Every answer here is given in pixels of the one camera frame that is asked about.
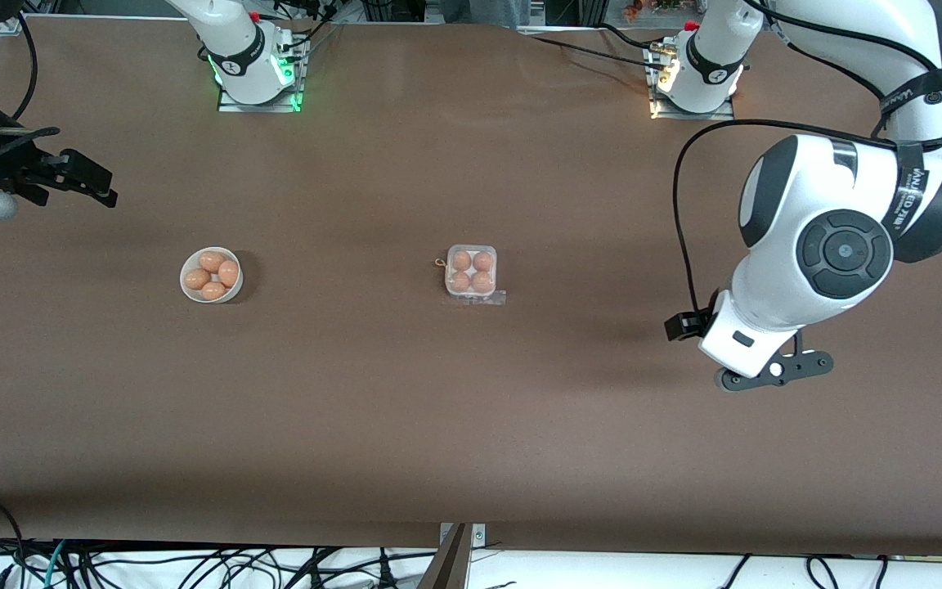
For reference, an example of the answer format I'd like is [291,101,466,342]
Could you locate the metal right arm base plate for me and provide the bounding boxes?
[218,33,305,114]

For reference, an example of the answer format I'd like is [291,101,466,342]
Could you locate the silver bracket plate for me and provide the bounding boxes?
[438,524,487,551]

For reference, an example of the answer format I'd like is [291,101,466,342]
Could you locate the black cable clamp left gripper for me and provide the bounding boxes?
[665,311,715,342]

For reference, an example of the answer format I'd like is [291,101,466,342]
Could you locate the short black table cable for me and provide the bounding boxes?
[600,23,670,52]

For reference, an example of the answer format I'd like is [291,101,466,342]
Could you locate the white round bowl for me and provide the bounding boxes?
[179,246,244,304]

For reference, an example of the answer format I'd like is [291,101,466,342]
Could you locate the clear plastic egg box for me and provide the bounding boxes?
[435,244,499,297]

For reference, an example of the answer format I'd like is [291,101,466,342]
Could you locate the long black table cable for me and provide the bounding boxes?
[520,33,668,71]

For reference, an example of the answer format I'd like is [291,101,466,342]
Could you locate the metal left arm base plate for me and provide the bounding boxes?
[648,45,736,122]

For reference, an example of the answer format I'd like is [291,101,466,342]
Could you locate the grey clothed person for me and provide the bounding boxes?
[442,0,532,27]

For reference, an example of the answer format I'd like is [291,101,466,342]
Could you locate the teal cable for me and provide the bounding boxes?
[43,540,68,589]

